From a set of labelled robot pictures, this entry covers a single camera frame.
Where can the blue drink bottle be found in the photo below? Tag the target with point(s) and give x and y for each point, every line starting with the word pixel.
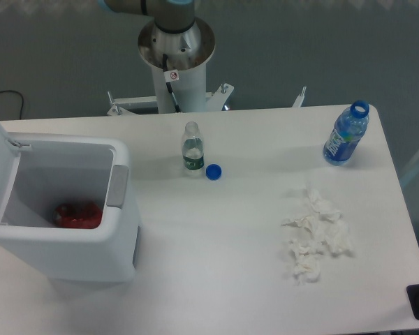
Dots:
pixel 348 130

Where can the small clear water bottle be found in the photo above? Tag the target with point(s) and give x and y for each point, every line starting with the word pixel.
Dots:
pixel 192 145

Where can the red crumpled trash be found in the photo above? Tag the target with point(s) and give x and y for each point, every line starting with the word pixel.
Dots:
pixel 77 216

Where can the blue bottle cap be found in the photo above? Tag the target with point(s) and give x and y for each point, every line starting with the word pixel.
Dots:
pixel 213 172

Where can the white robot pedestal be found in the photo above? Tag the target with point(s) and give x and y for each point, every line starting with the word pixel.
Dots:
pixel 178 65

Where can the white plastic trash can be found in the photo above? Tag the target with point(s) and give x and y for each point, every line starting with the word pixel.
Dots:
pixel 75 170

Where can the crumpled white tissue paper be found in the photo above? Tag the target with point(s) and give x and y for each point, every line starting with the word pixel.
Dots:
pixel 318 230

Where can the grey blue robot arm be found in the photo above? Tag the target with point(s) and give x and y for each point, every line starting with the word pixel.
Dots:
pixel 169 16

